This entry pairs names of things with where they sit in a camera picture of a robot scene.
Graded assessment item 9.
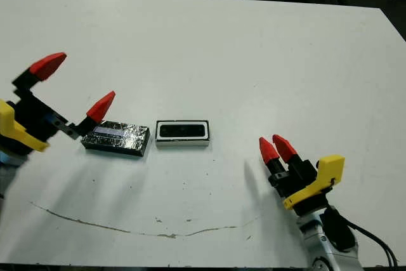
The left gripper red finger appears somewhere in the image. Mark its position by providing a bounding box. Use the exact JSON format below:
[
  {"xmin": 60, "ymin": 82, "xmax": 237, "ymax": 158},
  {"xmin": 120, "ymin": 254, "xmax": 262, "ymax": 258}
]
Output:
[
  {"xmin": 75, "ymin": 91, "xmax": 117, "ymax": 135},
  {"xmin": 12, "ymin": 52, "xmax": 67, "ymax": 93}
]

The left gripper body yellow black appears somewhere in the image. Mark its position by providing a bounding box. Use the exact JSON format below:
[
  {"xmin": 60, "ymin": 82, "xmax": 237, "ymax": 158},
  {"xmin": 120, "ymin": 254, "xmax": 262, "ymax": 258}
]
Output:
[{"xmin": 0, "ymin": 88, "xmax": 80, "ymax": 157}]

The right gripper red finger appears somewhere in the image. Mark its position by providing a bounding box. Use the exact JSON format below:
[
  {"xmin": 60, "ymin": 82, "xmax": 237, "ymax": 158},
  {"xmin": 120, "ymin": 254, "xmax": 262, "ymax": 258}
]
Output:
[
  {"xmin": 272, "ymin": 134, "xmax": 313, "ymax": 173},
  {"xmin": 259, "ymin": 136, "xmax": 288, "ymax": 177}
]

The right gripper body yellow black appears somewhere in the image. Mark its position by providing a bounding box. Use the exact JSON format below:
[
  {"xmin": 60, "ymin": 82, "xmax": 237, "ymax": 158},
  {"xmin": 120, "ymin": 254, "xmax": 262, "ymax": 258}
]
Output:
[{"xmin": 268, "ymin": 155, "xmax": 346, "ymax": 216}]

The foil-topped black box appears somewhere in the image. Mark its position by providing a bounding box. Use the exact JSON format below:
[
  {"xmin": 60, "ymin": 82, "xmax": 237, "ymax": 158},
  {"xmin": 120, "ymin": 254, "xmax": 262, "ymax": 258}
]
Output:
[{"xmin": 81, "ymin": 121, "xmax": 151, "ymax": 158}]

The small black camera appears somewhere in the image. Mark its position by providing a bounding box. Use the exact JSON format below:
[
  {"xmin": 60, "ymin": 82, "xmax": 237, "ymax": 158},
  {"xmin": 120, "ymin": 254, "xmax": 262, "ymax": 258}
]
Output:
[{"xmin": 159, "ymin": 123, "xmax": 206, "ymax": 138}]

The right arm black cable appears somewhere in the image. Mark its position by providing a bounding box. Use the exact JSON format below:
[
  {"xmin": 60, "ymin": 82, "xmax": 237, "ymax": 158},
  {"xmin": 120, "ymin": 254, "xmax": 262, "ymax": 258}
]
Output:
[
  {"xmin": 364, "ymin": 235, "xmax": 393, "ymax": 267},
  {"xmin": 347, "ymin": 220, "xmax": 400, "ymax": 267}
]

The camera box base white inset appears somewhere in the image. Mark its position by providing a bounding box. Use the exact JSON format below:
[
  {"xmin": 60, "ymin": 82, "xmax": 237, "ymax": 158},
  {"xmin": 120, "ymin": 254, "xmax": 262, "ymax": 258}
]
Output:
[{"xmin": 155, "ymin": 119, "xmax": 213, "ymax": 149}]

